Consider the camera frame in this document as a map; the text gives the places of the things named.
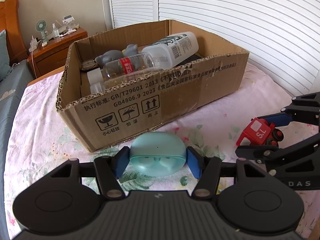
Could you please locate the white plastic bottle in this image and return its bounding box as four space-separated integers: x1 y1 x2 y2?
141 32 199 69

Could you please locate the green desk fan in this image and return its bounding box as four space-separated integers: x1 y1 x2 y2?
35 20 49 43

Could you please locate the red toy train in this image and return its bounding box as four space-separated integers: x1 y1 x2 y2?
236 117 285 147

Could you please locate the blue-grey bed sheet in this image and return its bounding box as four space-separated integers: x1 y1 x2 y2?
0 59 35 230

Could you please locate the floral pink bed sheet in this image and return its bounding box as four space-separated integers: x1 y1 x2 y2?
5 62 320 240

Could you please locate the wooden nightstand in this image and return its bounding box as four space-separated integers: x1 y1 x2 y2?
27 27 88 78

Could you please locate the brown cardboard box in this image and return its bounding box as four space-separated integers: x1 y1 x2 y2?
55 19 250 153

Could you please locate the teal earbud case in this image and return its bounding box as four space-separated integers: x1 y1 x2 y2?
129 132 188 177

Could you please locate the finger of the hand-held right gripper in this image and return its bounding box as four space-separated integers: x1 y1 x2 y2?
257 93 320 128
235 134 320 165

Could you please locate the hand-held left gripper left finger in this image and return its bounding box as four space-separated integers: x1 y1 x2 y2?
49 146 130 200

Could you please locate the white phone stand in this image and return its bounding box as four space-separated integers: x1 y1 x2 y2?
62 16 77 33

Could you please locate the blue pillow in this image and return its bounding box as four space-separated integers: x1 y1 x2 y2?
0 29 13 82

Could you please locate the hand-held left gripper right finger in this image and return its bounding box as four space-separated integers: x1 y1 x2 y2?
187 146 273 200

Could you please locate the grey hippo toy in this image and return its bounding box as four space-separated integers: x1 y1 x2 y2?
94 44 138 68

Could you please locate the white louvered closet door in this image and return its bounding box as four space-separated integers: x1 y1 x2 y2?
157 0 320 98
107 0 160 29

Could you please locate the clear bottle with red label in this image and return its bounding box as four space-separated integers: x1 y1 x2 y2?
87 52 156 90

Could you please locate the wooden bed rail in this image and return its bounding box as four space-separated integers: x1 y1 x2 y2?
27 66 66 87

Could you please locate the wooden bed headboard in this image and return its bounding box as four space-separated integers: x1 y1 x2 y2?
0 0 28 60

